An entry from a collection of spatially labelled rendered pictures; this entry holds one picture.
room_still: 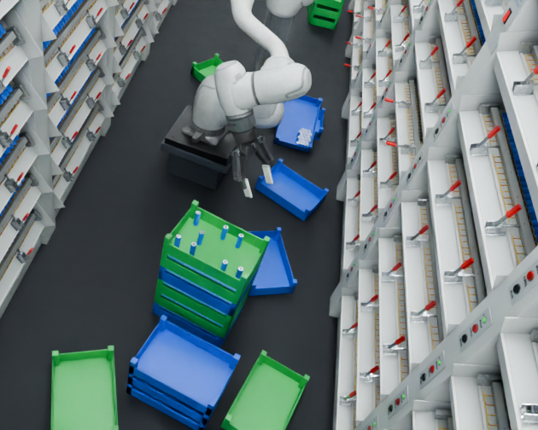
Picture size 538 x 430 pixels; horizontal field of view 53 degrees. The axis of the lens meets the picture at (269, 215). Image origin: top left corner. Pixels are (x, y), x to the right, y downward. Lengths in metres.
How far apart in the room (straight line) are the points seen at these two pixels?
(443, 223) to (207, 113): 1.27
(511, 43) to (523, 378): 0.82
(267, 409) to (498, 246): 1.14
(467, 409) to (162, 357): 1.05
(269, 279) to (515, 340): 1.42
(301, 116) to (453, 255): 1.78
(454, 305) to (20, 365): 1.44
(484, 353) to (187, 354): 1.07
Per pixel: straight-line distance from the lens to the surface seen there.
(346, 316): 2.17
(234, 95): 1.68
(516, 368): 1.09
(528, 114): 1.31
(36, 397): 2.05
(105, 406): 2.02
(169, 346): 1.94
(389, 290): 1.80
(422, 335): 1.51
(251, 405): 2.07
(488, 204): 1.34
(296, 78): 1.64
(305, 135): 2.95
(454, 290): 1.38
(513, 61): 1.49
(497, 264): 1.22
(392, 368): 1.66
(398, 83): 2.36
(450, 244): 1.47
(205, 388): 1.89
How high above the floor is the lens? 1.88
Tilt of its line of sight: 47 degrees down
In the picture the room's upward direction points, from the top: 21 degrees clockwise
